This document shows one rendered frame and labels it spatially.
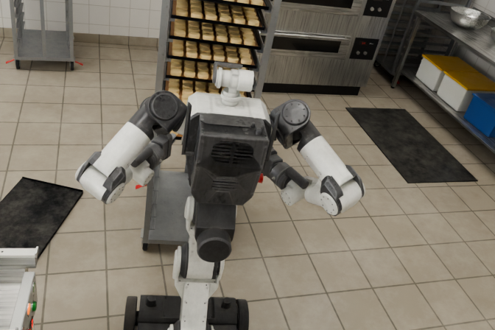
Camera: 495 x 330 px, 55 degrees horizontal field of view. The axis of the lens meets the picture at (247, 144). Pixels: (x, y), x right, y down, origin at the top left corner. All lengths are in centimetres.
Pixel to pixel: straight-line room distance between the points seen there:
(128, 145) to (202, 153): 22
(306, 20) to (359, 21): 54
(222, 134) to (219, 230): 37
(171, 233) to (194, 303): 77
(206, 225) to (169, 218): 129
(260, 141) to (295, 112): 18
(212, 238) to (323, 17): 333
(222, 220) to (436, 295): 189
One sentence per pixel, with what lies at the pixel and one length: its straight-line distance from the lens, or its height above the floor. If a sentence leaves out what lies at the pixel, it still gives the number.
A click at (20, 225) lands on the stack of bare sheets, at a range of 305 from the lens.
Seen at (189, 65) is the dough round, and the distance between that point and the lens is 227.
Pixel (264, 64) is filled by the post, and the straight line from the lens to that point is 215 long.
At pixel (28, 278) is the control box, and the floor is 84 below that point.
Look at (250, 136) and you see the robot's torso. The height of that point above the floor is 137.
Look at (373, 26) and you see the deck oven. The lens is 489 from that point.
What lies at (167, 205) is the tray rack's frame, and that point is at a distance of 295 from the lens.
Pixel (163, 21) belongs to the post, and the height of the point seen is 139.
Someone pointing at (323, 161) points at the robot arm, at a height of 130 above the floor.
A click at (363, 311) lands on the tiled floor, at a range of 290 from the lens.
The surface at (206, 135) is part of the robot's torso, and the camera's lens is 134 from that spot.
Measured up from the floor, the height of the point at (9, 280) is 84.
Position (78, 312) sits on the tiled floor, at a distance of 262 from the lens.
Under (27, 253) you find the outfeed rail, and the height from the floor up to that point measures 90.
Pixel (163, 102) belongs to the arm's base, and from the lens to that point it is 142.
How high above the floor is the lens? 208
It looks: 32 degrees down
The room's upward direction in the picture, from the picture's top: 12 degrees clockwise
